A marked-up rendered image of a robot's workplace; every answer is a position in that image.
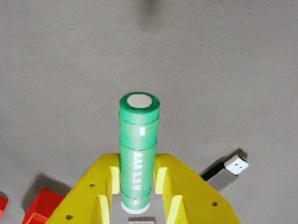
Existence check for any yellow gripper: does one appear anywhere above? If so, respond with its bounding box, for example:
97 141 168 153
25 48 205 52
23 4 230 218
45 153 241 224

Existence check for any red open box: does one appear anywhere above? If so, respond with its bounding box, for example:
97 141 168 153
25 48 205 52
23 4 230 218
22 188 65 224

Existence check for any green battery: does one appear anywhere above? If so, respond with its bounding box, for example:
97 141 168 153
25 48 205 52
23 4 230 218
119 92 160 214

